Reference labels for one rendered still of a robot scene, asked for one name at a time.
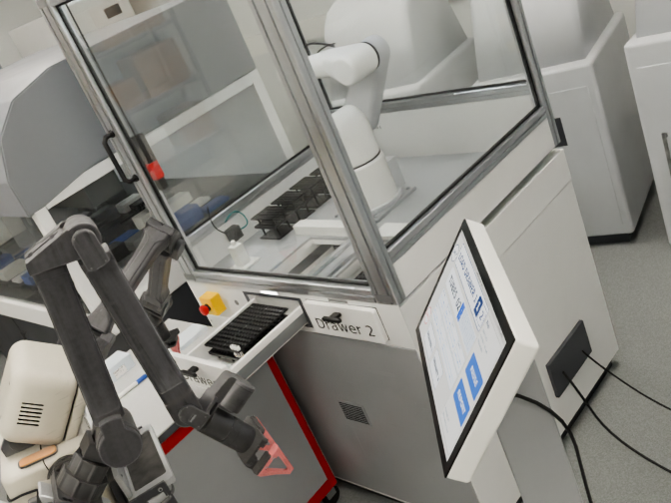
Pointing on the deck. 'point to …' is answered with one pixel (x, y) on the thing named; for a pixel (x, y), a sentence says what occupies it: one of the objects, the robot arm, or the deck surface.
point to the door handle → (116, 160)
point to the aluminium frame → (428, 238)
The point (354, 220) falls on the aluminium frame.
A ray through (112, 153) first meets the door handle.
